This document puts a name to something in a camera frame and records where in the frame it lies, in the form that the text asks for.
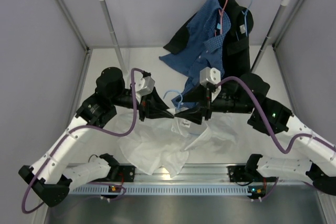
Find aluminium frame post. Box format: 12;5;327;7
272;0;306;51
55;0;89;52

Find aluminium frame post right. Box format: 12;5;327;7
272;0;306;51

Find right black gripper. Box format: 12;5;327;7
175;79;255;125

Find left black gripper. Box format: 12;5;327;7
110;86;174;121

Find white shirt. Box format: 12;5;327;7
118;114;238;177

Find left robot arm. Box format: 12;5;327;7
18;67;174;207

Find aluminium frame post left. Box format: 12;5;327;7
55;0;89;52

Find blue hanger under black shirt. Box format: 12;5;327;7
232;0;254;41

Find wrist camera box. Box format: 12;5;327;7
135;76;155;98
199;67;221;87

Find pink wire hanger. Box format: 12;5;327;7
214;0;228;36

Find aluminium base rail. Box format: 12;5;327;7
67;163;326;184

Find black shirt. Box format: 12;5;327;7
163;0;250;77

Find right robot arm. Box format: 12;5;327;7
175;73;335;196

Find blue checked shirt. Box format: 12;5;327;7
159;0;231;92

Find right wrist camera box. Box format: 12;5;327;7
199;67;221;87

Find perforated cable duct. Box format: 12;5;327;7
71;184;254;196

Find light blue hanger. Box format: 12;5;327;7
163;89;188;113

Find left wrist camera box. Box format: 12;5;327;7
135;76;155;98

